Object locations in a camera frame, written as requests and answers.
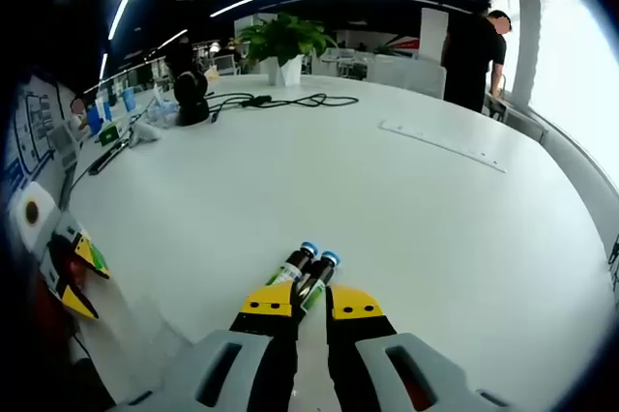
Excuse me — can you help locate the small green box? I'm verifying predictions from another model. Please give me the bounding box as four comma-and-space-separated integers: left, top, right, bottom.
99, 122, 122, 145

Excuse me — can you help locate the black round device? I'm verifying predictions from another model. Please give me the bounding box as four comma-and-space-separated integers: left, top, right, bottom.
172, 71, 212, 127

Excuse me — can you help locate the black marker pen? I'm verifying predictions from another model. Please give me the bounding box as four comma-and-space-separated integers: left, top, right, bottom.
88, 140, 131, 176

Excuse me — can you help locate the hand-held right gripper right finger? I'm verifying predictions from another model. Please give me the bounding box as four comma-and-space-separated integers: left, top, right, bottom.
324, 284, 509, 412

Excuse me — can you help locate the white flat strip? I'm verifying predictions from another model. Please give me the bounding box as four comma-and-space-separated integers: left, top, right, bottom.
378, 117, 509, 174

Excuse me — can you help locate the white low cabinet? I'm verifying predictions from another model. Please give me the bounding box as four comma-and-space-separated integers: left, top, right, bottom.
367, 53, 446, 99

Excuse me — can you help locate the brown medicine bottle green label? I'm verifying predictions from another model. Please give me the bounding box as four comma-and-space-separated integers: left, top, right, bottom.
295, 250, 344, 316
264, 241, 318, 288

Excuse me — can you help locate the white pillar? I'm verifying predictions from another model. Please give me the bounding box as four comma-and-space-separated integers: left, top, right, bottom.
419, 8, 449, 58

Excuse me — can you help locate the wall poster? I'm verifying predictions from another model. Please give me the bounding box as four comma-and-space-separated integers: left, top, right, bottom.
4, 75, 67, 191

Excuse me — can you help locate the clear plastic bag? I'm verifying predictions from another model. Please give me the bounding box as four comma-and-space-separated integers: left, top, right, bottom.
146, 92, 178, 124

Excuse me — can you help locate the white cloth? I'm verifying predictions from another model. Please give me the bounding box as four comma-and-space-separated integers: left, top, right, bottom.
128, 120, 161, 147

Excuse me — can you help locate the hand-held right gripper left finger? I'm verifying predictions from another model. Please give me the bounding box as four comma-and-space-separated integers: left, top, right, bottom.
113, 280, 299, 412

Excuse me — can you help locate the black cable bundle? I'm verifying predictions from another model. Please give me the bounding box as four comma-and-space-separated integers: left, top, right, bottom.
607, 232, 619, 290

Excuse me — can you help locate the potted plant white pot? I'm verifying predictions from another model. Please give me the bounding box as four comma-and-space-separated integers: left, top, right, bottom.
237, 13, 338, 88

